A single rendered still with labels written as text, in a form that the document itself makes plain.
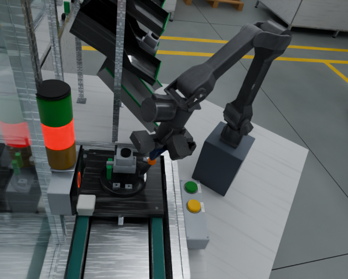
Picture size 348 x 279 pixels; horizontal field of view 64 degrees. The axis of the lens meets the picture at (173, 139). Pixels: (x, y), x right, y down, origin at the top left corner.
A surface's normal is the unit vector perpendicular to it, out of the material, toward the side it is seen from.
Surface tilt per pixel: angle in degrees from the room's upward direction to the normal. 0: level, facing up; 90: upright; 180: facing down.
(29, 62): 90
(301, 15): 90
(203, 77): 30
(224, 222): 0
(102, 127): 0
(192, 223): 0
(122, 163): 90
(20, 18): 90
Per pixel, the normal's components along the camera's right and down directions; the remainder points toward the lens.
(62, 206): 0.08, 0.69
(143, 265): 0.18, -0.72
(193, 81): -0.26, -0.50
